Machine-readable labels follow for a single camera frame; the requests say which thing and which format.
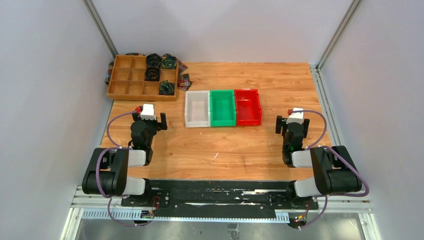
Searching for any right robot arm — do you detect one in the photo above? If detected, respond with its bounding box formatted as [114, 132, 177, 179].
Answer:
[275, 116, 363, 209]

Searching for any rolled dark cloth middle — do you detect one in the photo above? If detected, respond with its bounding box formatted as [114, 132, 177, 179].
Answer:
[144, 66, 161, 82]

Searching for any rolled dark cloth top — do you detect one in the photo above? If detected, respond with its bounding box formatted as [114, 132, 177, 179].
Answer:
[146, 53, 163, 69]

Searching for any wooden compartment tray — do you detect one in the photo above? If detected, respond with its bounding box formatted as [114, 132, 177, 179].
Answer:
[107, 54, 179, 102]

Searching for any white plastic bin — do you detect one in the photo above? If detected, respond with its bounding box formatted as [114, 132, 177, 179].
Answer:
[184, 90, 211, 128]

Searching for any red plastic bin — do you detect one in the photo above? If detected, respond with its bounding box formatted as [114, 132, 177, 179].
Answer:
[234, 89, 262, 126]

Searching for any plaid cloth under tray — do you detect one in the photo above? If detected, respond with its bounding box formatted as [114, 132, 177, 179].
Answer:
[104, 52, 193, 91]

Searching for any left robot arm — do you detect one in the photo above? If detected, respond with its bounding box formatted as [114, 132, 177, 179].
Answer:
[82, 111, 168, 207]

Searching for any green plastic bin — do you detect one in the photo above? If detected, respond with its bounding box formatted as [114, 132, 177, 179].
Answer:
[209, 89, 236, 127]

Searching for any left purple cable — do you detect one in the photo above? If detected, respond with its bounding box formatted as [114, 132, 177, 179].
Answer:
[95, 111, 153, 228]

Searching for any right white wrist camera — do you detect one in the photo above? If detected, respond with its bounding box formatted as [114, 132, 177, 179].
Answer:
[286, 107, 304, 124]

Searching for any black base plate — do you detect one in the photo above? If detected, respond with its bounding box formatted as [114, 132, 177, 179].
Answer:
[121, 179, 318, 219]

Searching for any rolled green cloth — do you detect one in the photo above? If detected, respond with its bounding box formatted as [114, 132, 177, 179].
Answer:
[161, 55, 178, 70]
[159, 80, 175, 96]

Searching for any rolled green cloth top right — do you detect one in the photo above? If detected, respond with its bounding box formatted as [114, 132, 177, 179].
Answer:
[161, 55, 178, 70]

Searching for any rolled green cloth bottom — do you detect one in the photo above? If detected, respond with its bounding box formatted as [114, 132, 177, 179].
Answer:
[159, 80, 175, 96]

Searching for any rolled dark cloth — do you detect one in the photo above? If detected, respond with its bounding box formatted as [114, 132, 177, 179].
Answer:
[146, 53, 163, 69]
[144, 66, 161, 82]

